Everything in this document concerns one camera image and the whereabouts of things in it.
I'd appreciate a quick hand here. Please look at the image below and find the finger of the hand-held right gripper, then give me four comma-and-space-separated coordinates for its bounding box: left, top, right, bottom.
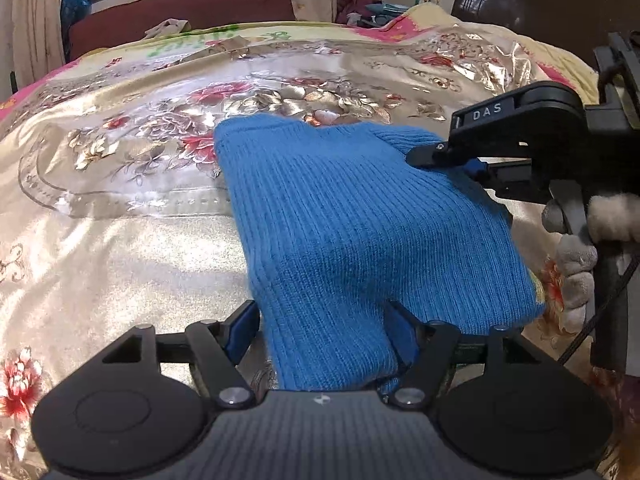
405, 142, 481, 169
462, 159, 551, 206

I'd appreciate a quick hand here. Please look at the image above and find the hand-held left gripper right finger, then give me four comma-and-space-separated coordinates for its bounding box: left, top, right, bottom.
382, 301, 527, 409

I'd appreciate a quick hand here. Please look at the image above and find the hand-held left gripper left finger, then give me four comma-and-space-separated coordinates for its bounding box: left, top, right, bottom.
102, 300, 261, 408

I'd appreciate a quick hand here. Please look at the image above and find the blue striped knit sweater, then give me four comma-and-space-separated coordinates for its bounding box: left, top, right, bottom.
214, 114, 546, 396

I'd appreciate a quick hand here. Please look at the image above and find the pile of clothes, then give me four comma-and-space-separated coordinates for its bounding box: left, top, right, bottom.
336, 0, 416, 29

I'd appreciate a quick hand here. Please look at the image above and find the person's right hand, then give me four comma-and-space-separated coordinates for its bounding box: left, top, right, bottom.
542, 194, 640, 332

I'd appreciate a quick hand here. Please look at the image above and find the dark brown headboard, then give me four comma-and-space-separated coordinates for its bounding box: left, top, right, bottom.
451, 0, 640, 69

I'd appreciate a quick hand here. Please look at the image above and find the floral satin blanket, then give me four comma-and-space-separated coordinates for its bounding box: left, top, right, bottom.
0, 2, 640, 480

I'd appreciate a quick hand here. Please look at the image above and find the white cloth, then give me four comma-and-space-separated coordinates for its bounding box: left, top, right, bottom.
144, 19, 191, 41

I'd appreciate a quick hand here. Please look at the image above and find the blue bag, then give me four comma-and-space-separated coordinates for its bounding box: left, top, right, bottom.
60, 0, 94, 29

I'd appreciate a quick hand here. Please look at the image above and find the black cable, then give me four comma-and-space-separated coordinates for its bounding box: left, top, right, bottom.
555, 254, 640, 366

